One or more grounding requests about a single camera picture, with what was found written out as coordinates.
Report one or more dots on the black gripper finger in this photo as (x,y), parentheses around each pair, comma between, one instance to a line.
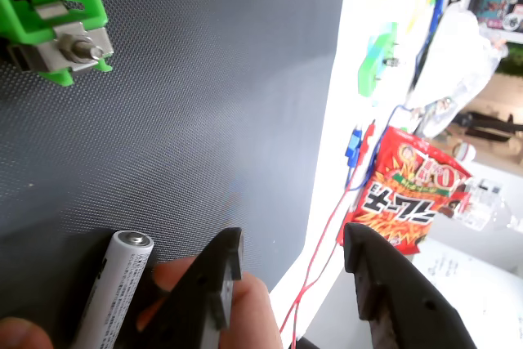
(192,304)
(400,296)

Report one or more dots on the white AA battery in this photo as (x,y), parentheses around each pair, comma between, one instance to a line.
(114,283)

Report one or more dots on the person's bare hand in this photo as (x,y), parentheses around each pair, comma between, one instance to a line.
(253,316)

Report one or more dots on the white paper sheet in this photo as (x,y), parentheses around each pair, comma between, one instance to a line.
(470,283)

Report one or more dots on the red snack bag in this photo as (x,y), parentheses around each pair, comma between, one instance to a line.
(408,202)

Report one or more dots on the clear plastic container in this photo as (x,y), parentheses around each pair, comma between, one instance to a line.
(478,206)

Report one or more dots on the small white red ball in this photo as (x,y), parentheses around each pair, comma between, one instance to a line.
(463,150)

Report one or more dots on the black stand legs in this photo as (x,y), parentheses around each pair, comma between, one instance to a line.
(490,120)

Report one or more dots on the green printed block with screw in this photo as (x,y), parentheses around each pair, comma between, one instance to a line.
(369,75)

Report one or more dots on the dark grey textured mat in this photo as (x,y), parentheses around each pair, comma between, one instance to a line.
(204,79)

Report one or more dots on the white plastic bag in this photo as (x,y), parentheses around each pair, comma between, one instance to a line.
(457,59)

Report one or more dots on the short blue tape piece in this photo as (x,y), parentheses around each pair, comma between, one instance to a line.
(382,46)

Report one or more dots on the blue pen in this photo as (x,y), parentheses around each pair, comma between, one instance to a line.
(437,14)

